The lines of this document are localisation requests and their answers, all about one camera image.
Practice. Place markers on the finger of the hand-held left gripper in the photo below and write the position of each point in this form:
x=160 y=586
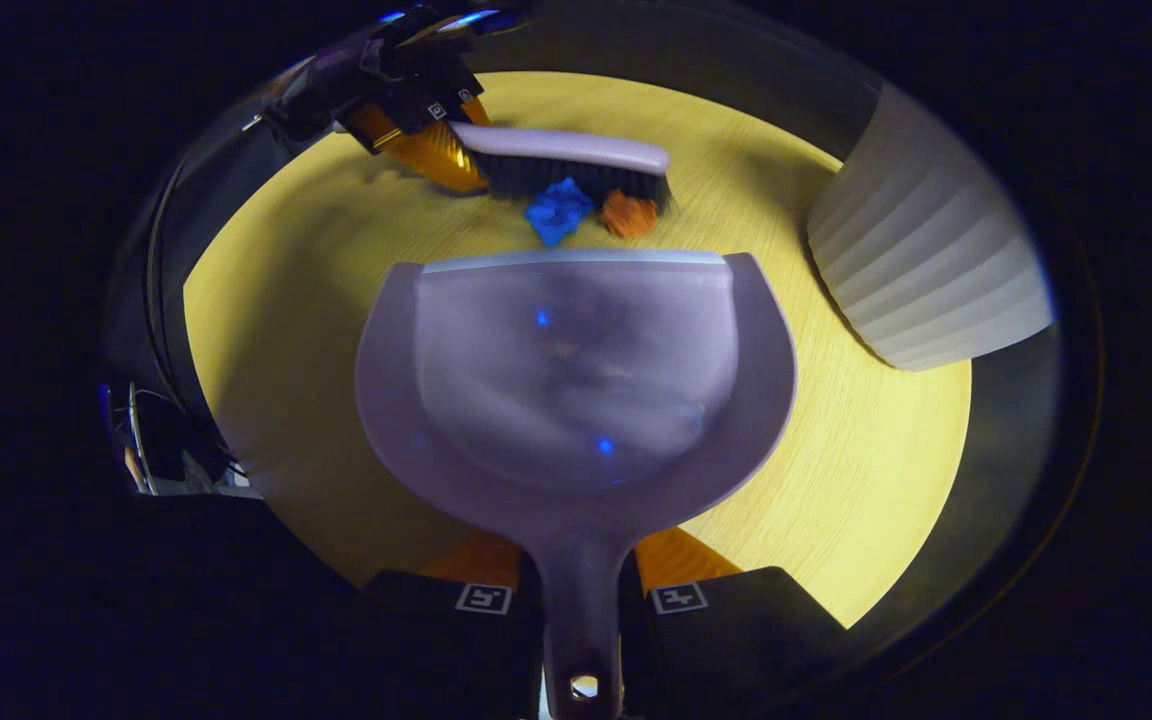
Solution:
x=426 y=150
x=471 y=108

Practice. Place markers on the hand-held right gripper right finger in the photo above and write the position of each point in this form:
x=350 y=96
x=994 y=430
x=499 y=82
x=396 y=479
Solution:
x=736 y=650

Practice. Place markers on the small pink broom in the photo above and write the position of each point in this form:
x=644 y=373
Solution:
x=576 y=150

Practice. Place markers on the wooden desktop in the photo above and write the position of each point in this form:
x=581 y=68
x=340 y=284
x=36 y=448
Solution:
x=286 y=350

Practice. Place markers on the pink dustpan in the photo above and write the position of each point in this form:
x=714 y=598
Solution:
x=576 y=380

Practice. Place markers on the blue paper trash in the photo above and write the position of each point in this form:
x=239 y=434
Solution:
x=556 y=212

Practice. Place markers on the white ribbed garbage bin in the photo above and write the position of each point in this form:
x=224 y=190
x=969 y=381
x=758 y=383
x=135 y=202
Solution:
x=926 y=260

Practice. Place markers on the orange paper trash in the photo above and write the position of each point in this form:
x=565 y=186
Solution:
x=628 y=215

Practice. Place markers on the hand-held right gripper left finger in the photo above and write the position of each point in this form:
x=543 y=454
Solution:
x=436 y=650

